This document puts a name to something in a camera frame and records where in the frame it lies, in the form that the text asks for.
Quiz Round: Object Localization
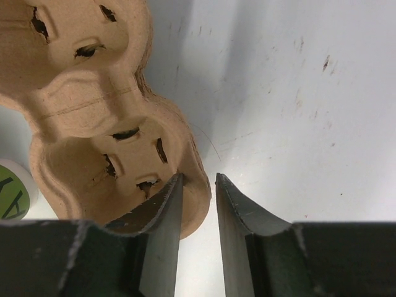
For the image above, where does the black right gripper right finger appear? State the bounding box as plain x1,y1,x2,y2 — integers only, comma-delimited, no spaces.
215,174,395,296

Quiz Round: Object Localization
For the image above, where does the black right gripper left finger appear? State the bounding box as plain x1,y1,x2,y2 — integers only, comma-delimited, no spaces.
1,174,184,296

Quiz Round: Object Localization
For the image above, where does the brown cup carrier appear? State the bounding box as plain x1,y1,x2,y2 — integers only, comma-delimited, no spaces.
1,1,211,238

